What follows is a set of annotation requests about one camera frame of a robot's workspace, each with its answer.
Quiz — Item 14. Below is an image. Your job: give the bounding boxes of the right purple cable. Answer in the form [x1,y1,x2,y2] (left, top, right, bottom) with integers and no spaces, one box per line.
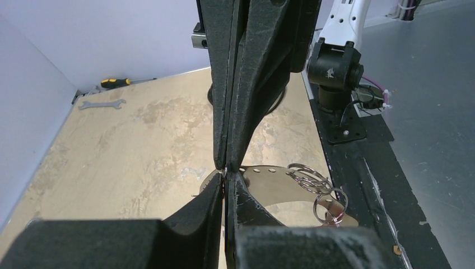
[398,0,422,21]

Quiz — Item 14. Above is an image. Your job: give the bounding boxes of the large perforated metal keyring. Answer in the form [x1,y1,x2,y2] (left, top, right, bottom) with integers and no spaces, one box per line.
[198,163,359,228]

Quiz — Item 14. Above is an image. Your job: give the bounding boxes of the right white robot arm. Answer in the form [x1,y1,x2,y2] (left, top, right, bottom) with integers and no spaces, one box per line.
[192,1,369,171]

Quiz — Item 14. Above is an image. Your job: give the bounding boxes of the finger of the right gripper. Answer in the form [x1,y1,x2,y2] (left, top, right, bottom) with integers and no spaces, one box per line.
[226,1,321,172]
[200,1,240,170]

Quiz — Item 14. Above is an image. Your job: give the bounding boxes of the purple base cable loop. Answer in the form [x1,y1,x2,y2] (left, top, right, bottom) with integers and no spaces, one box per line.
[361,76,393,110]

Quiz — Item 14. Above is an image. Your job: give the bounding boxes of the yellow black screwdriver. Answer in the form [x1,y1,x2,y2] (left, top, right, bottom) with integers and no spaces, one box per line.
[100,78,156,90]

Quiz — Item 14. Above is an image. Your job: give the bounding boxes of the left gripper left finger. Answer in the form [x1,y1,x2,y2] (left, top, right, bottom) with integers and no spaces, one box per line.
[1,174,223,268]

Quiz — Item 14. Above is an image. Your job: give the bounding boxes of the coiled black cable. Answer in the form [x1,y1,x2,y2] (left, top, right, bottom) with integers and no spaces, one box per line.
[207,83,287,116]

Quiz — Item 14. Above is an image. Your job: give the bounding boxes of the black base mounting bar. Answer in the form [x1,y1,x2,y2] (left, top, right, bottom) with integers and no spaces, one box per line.
[306,81,450,268]

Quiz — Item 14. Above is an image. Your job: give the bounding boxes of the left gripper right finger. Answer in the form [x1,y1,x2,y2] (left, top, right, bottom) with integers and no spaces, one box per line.
[225,172,392,268]

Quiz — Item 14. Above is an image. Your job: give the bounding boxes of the silver open end wrench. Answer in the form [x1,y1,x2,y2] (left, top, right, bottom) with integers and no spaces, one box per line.
[78,99,126,110]

